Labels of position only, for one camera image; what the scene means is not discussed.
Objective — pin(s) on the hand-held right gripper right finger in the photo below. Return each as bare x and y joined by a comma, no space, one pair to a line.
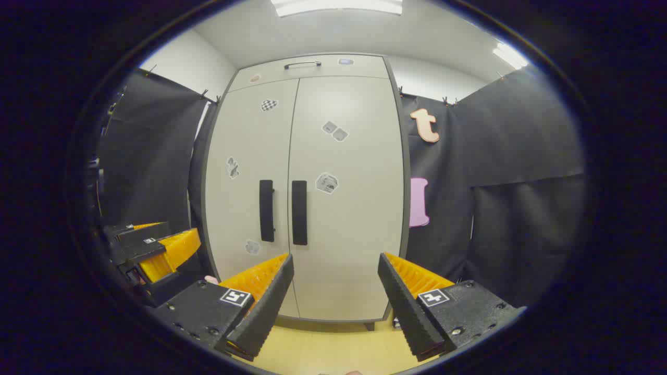
404,304

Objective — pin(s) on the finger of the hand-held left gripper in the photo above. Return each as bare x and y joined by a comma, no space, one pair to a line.
172,250
146,232

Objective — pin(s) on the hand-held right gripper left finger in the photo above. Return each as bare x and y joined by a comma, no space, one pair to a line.
268,302

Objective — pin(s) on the grey cabinet door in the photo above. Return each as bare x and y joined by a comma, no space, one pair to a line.
245,208
354,234

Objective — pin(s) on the grey double-door shoe cabinet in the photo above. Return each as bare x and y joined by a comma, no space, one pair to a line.
312,66

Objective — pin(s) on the grey cabinet top panel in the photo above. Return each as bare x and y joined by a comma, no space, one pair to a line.
359,67

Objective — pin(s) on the small green pink toy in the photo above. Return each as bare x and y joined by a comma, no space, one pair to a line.
211,279

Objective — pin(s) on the black backdrop cloth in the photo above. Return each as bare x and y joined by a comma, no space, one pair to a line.
510,208
151,156

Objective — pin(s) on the small ceiling light panel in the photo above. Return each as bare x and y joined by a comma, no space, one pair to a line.
509,55

